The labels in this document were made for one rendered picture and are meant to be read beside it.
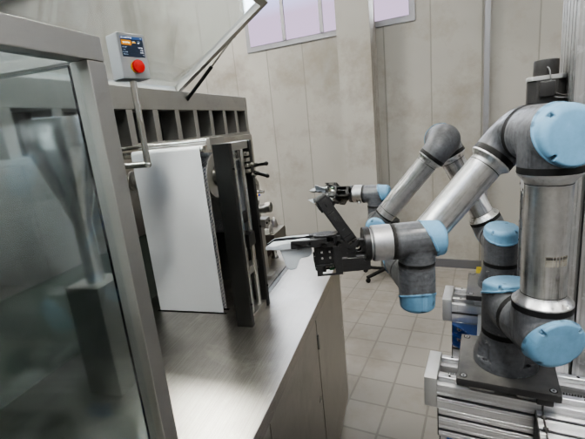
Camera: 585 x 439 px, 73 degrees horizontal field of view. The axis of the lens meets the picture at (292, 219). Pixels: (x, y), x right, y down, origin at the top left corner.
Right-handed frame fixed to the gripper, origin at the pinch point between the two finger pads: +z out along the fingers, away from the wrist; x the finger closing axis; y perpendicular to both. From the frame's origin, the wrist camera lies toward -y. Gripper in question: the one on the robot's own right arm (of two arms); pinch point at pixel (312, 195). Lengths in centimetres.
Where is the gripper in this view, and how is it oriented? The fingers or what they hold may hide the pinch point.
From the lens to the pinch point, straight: 178.5
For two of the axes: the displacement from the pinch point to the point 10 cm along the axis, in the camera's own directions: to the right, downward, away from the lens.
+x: -1.4, 9.6, -2.3
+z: -8.8, -0.2, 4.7
